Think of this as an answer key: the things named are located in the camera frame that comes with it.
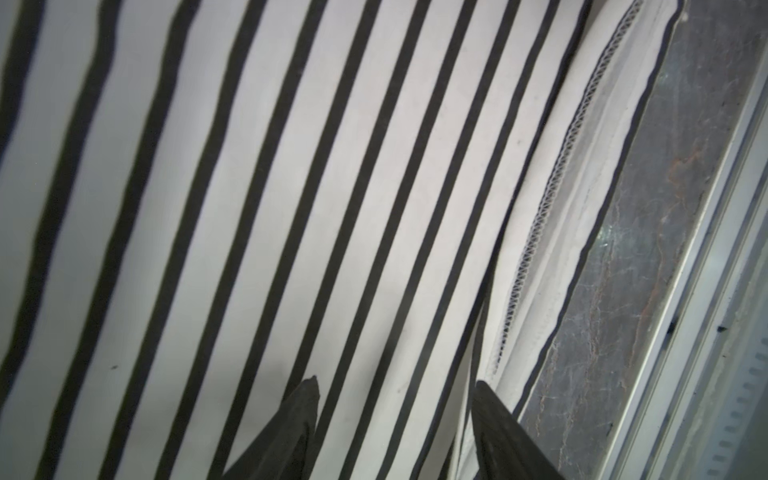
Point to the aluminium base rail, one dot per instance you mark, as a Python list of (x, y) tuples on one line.
[(718, 301)]

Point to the white perforated cable duct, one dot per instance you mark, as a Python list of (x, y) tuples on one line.
[(743, 389)]

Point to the black white striped tank top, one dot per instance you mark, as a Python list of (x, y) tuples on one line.
[(208, 205)]

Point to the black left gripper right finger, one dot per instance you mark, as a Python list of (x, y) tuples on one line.
[(503, 448)]

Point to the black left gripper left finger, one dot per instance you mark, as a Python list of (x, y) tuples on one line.
[(282, 438)]

